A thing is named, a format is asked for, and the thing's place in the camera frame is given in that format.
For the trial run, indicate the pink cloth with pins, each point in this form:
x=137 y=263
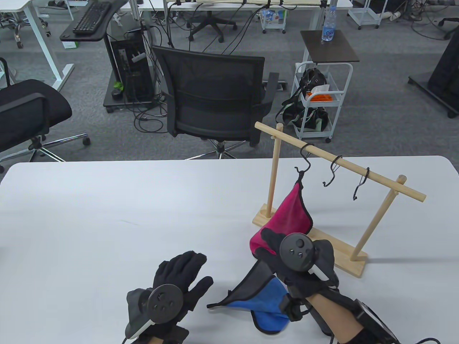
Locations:
x=288 y=218

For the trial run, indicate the black padded office chair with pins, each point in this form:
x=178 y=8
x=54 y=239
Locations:
x=28 y=107

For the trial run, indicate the clear plastic water bottle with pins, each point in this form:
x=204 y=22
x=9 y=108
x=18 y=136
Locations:
x=328 y=25

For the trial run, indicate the black mesh office chair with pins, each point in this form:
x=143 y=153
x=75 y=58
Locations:
x=215 y=93

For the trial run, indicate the round black right hand controller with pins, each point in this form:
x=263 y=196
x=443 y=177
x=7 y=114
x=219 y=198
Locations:
x=297 y=251

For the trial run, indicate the round black left hand controller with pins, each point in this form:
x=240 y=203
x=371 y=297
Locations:
x=165 y=302

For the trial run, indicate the white power strip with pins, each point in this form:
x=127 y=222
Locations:
x=392 y=15

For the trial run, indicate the person's right forearm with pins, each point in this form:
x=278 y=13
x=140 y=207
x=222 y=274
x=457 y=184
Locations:
x=335 y=319

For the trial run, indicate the wooden hanging rack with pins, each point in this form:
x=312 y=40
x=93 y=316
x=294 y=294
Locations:
x=344 y=167

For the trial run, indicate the black keyboard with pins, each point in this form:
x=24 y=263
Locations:
x=91 y=17

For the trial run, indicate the white rolling cart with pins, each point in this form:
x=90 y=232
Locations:
x=340 y=89

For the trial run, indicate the black computer tower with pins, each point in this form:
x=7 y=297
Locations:
x=131 y=68

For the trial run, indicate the black chair base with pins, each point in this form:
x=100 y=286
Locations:
x=211 y=25

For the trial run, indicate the white desk frame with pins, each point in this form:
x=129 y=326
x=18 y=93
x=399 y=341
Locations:
x=46 y=43

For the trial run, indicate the black screen stand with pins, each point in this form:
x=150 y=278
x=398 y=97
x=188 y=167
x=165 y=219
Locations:
x=443 y=75

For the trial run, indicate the person's left thumb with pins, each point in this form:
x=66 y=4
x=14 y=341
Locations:
x=201 y=288

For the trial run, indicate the person's right thumb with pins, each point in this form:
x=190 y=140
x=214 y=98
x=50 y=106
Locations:
x=266 y=257

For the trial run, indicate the black keyboard shelf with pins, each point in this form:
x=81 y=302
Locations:
x=96 y=34

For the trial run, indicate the black forearm box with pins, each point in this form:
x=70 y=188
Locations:
x=376 y=324

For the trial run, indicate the round black hand controller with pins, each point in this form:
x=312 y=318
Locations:
x=165 y=302
x=297 y=251

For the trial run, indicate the orange item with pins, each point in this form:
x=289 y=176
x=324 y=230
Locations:
x=321 y=97

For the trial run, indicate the brown top side table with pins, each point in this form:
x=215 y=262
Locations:
x=328 y=50

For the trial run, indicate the person's left forearm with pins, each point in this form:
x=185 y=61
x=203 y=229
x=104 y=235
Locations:
x=157 y=341

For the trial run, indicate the person's right hand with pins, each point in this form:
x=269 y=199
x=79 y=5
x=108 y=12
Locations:
x=315 y=281

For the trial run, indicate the person's left hand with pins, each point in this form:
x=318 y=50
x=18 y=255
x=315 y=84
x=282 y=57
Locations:
x=175 y=276

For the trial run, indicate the blue cloth with grey edge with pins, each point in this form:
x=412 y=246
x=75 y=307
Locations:
x=263 y=299

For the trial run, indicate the black bag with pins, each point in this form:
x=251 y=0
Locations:
x=312 y=80

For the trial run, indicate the black metal hook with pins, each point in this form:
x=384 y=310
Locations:
x=360 y=184
x=332 y=171
x=305 y=157

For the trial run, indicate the long white desk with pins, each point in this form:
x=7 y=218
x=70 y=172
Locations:
x=251 y=4

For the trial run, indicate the small white trolley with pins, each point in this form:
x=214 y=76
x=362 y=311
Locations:
x=273 y=19

